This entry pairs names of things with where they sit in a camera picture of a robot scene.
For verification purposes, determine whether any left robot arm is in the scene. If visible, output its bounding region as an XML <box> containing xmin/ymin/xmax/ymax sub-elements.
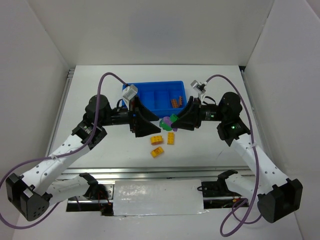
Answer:
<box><xmin>5</xmin><ymin>95</ymin><xmax>161</xmax><ymax>222</ymax></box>

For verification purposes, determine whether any brown lego plate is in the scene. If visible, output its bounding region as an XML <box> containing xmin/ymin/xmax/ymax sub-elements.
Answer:
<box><xmin>170</xmin><ymin>99</ymin><xmax>179</xmax><ymax>109</ymax></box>
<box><xmin>177</xmin><ymin>96</ymin><xmax>183</xmax><ymax>108</ymax></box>

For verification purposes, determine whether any yellow lego plate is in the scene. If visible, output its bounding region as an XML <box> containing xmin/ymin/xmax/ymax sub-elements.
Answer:
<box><xmin>167</xmin><ymin>132</ymin><xmax>175</xmax><ymax>145</ymax></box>

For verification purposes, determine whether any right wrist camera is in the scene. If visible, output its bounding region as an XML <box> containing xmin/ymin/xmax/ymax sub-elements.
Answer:
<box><xmin>190</xmin><ymin>80</ymin><xmax>207</xmax><ymax>103</ymax></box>

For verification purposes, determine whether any purple lego brick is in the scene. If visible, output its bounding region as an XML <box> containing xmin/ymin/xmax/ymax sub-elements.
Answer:
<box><xmin>159</xmin><ymin>116</ymin><xmax>178</xmax><ymax>132</ymax></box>

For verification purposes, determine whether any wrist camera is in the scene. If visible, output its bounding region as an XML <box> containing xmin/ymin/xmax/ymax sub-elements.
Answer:
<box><xmin>190</xmin><ymin>80</ymin><xmax>207</xmax><ymax>103</ymax></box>
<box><xmin>122</xmin><ymin>84</ymin><xmax>138</xmax><ymax>108</ymax></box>

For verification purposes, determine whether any yellow lego brick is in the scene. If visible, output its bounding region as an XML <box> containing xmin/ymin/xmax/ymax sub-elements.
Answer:
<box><xmin>150</xmin><ymin>135</ymin><xmax>164</xmax><ymax>146</ymax></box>
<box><xmin>150</xmin><ymin>146</ymin><xmax>164</xmax><ymax>158</ymax></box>

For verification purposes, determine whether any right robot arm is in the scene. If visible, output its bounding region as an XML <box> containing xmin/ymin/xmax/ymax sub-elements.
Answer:
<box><xmin>172</xmin><ymin>92</ymin><xmax>303</xmax><ymax>223</ymax></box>

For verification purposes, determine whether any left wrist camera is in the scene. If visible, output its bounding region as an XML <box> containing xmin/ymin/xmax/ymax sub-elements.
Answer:
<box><xmin>122</xmin><ymin>84</ymin><xmax>138</xmax><ymax>108</ymax></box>

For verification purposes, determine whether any blue divided plastic bin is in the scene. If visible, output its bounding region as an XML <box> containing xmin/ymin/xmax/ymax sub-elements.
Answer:
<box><xmin>133</xmin><ymin>81</ymin><xmax>188</xmax><ymax>118</ymax></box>

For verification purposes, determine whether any yellow lego brick upper left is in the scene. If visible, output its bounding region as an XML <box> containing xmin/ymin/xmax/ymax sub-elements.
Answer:
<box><xmin>150</xmin><ymin>135</ymin><xmax>164</xmax><ymax>146</ymax></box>

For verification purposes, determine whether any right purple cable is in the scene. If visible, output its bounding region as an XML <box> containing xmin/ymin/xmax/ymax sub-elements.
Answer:
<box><xmin>204</xmin><ymin>74</ymin><xmax>264</xmax><ymax>237</ymax></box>

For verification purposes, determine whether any green lego brick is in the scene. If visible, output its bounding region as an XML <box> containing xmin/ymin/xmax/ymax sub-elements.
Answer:
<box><xmin>159</xmin><ymin>114</ymin><xmax>179</xmax><ymax>132</ymax></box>

